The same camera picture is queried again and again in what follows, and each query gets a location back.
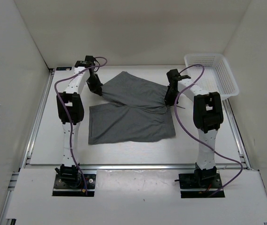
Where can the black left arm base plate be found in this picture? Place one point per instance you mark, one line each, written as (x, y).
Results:
(61, 188)

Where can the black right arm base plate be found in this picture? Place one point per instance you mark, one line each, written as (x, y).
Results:
(189, 188)

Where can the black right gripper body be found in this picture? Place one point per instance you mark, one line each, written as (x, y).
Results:
(171, 96)

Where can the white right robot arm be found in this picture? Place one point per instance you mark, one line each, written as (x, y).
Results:
(207, 118)

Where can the grey cotton shorts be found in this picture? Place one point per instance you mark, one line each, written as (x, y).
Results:
(135, 111)

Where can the aluminium left frame rail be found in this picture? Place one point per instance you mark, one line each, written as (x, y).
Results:
(27, 151)

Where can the aluminium right frame rail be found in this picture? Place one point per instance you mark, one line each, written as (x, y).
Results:
(237, 136)

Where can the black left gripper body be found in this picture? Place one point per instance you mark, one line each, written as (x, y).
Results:
(93, 82)

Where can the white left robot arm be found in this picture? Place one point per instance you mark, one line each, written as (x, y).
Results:
(71, 110)

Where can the aluminium frame rail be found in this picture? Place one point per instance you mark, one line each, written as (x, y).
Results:
(140, 167)
(27, 151)
(237, 136)

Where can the aluminium front frame rail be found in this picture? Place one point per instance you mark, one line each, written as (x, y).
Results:
(140, 167)

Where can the white perforated plastic basket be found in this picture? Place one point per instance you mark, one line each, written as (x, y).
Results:
(217, 75)

